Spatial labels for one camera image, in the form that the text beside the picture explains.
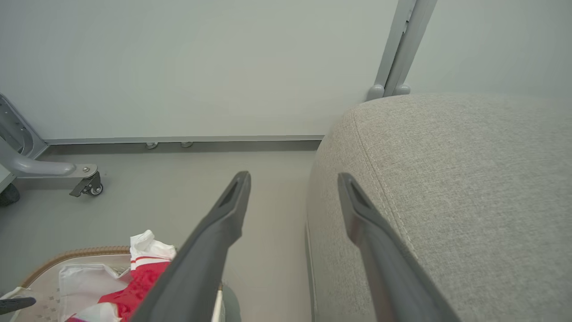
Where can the grey double partition post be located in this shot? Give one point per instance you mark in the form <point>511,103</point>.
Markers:
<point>404,49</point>

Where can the grey partition corner post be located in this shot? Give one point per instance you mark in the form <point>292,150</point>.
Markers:
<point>13,129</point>

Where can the black caster wheel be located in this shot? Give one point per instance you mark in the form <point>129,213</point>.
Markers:
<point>91,187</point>

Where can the grey partition support leg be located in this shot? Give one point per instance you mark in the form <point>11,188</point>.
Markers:
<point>40,167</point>

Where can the grey fabric sofa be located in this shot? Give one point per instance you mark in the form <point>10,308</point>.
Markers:
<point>469,201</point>

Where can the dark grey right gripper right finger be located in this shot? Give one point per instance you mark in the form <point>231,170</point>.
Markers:
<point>384,259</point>

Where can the white laundry basket brown rim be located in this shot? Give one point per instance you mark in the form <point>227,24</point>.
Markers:
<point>67,255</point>

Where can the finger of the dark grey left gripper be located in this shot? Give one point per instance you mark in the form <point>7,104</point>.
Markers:
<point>15,304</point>

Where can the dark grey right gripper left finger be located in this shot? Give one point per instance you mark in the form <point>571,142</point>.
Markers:
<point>210,241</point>

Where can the white plastic liner bag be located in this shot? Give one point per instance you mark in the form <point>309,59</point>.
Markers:
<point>85,281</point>

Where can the red and white jersey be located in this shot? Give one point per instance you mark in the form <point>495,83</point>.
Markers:
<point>143,281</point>

